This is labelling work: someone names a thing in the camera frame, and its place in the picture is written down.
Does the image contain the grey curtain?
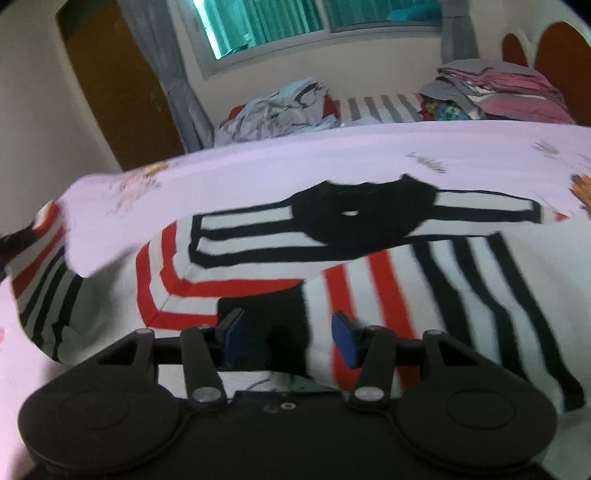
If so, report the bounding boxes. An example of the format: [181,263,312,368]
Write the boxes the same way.
[119,0,217,154]
[438,0,479,66]

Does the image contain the pile of grey crumpled clothes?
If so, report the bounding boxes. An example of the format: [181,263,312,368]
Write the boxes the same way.
[214,78,343,147]

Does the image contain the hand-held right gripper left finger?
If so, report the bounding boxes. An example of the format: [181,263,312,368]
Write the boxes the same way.
[96,308,246,412]

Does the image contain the grey white striped pillow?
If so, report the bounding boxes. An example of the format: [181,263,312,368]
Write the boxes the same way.
[338,92,426,126]

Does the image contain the colourful floral cloth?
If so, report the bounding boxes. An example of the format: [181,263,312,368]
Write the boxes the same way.
[422,96,478,123]

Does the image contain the window with white frame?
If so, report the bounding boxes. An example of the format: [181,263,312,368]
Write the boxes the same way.
[177,0,445,77]

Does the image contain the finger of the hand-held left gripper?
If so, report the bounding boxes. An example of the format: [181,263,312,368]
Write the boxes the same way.
[0,224,40,280]

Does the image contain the brown white headboard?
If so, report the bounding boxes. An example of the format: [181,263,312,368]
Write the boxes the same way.
[501,20,591,139]

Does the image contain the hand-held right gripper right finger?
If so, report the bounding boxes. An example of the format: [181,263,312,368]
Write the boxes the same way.
[331,311,486,414]

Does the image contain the stack of folded clothes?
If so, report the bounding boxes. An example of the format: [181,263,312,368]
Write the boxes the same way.
[418,58,579,125]

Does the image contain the red black white striped shirt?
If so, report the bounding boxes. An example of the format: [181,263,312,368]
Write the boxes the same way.
[8,172,588,412]

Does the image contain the pink floral bed sheet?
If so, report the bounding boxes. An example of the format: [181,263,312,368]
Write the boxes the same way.
[0,117,591,480]

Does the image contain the brown wooden door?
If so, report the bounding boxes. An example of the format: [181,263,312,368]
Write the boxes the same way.
[55,0,186,172]

